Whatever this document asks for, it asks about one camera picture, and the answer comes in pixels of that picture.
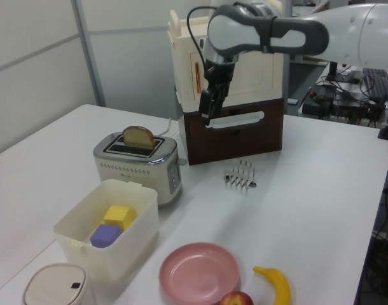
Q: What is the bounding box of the metal toast rack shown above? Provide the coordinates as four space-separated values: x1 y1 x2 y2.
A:
222 159 258 194

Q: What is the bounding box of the purple cube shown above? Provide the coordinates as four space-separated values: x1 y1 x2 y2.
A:
89 224 122 248

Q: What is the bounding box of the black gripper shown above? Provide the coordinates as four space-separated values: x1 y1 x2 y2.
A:
199 50 240 126

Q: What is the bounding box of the pink plate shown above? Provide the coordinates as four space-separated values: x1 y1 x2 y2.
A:
158 242 240 305

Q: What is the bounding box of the brown bread slice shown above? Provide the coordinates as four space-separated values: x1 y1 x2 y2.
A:
122 125 156 149

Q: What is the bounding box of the black electronics with cables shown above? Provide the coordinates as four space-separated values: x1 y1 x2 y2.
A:
301 81 387 128

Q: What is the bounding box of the white plastic storage bin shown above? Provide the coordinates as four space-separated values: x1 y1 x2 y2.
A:
53 179 159 281

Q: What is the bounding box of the black monitor stand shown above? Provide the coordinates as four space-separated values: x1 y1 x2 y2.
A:
326 60 362 84

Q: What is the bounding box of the white toaster power cable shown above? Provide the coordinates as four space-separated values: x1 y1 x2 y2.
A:
155 117 173 137

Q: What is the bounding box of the black keyboard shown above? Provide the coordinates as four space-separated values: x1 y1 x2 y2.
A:
361 67 388 99

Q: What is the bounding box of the cream white cabinet box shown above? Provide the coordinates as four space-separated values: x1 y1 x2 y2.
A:
167 9 284 115

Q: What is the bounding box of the white lidded trash can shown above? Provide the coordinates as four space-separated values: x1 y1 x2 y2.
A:
21 262 96 305

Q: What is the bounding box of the red apple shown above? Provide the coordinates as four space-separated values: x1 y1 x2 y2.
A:
219 290 254 305

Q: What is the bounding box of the yellow banana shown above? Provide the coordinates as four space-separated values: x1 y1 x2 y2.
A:
253 266 291 305

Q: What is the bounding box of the chrome cream toaster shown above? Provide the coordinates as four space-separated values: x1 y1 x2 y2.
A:
92 132 186 209

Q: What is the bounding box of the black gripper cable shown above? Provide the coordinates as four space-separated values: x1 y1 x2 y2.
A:
186 4 218 69

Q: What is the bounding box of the yellow cube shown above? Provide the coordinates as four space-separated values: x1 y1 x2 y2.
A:
102 205 134 230

